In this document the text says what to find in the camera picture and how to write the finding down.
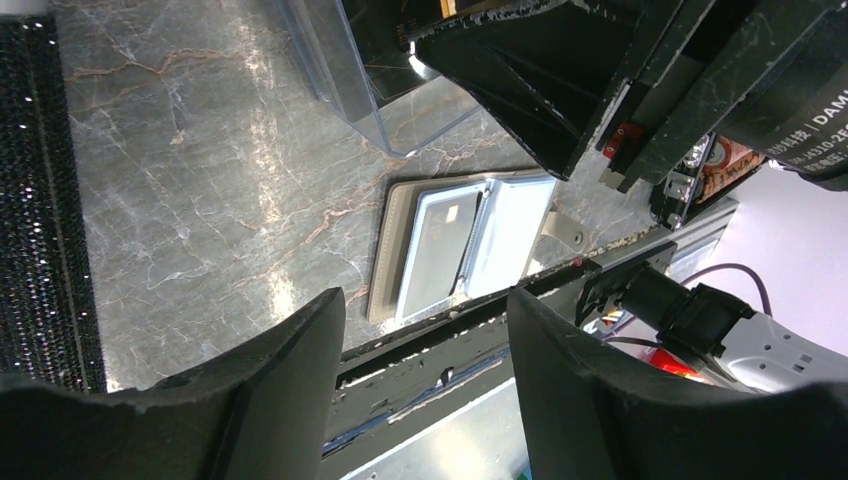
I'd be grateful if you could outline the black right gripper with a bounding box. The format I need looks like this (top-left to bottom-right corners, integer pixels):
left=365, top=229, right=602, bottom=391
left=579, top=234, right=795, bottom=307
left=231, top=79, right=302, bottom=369
left=599, top=1, right=847, bottom=193

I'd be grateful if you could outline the black glitter stick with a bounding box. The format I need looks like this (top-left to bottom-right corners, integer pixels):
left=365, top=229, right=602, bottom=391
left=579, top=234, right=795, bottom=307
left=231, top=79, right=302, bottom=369
left=1, top=13, right=107, bottom=394

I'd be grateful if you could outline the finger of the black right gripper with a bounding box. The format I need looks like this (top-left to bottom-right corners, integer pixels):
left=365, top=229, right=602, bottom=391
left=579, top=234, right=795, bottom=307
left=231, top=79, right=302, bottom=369
left=413, top=1, right=682, bottom=181

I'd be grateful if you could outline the black card stack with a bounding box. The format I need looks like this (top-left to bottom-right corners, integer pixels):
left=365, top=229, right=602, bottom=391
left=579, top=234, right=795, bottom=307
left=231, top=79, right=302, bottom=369
left=341, top=0, right=442, bottom=108

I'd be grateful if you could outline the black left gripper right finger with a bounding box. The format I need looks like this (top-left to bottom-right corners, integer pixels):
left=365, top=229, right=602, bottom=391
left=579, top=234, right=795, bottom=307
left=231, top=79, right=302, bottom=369
left=507, top=289, right=847, bottom=479

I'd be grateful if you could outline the clear acrylic card tray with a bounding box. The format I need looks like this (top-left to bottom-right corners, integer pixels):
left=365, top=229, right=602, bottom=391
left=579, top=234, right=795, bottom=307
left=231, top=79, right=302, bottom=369
left=279, top=0, right=480, bottom=158

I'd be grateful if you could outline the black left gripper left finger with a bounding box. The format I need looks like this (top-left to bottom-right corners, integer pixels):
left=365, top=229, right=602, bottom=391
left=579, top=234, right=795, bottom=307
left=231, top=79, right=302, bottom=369
left=1, top=288, right=345, bottom=479

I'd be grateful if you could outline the beige leather card holder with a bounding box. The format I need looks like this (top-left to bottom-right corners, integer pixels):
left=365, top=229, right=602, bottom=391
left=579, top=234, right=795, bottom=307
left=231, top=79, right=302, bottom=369
left=367, top=169, right=589, bottom=326

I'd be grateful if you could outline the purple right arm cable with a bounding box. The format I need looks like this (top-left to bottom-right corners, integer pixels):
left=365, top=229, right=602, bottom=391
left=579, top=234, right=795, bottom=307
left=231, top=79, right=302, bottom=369
left=682, top=262, right=774, bottom=318

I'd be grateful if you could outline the black poker chip case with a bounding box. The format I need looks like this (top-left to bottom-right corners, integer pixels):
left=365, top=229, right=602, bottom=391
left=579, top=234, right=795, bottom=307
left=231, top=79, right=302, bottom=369
left=649, top=133, right=767, bottom=230

